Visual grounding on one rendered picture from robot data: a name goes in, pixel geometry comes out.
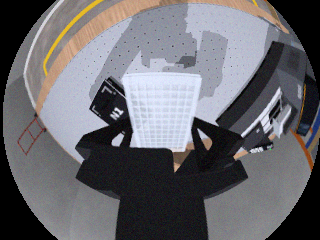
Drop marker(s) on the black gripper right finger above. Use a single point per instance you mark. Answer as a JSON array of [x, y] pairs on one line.
[[225, 143]]

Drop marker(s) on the white multi-well plate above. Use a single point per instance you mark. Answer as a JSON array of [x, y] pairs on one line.
[[151, 125]]

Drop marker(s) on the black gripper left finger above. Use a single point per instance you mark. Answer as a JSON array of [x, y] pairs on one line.
[[105, 135]]

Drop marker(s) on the black rectangular pad with white corner marks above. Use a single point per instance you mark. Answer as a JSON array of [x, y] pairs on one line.
[[109, 104]]

